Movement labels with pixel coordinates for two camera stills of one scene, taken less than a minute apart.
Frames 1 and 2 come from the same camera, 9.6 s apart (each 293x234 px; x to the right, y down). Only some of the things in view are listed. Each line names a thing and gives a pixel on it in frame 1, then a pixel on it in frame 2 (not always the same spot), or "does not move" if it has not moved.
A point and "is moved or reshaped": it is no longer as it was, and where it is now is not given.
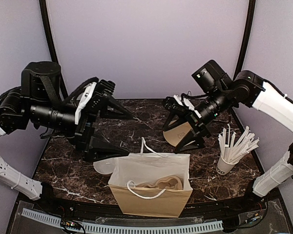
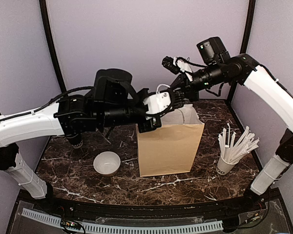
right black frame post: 247,38 does not move
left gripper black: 85,135 to 152,126
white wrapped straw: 257,140 does not move
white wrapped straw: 240,142 does not move
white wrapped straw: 223,152 does not move
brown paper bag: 148,182 is moved or reshaped
